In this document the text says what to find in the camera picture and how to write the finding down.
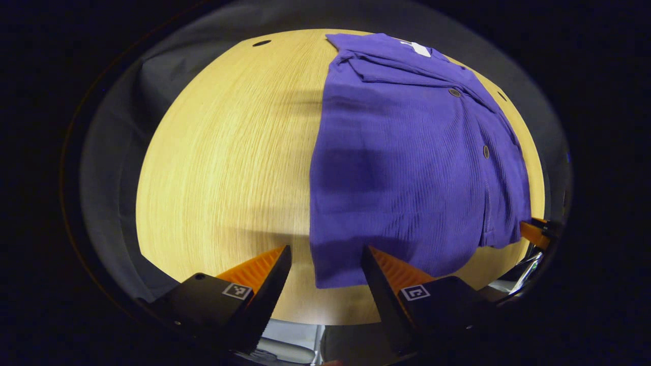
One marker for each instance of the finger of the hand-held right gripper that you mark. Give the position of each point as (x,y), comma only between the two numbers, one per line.
(531,231)

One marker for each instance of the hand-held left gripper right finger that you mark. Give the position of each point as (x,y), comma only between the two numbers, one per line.
(381,295)

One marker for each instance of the purple shirt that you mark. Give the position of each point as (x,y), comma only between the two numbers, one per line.
(407,178)

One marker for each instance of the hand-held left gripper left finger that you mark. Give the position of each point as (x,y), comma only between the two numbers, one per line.
(269,295)

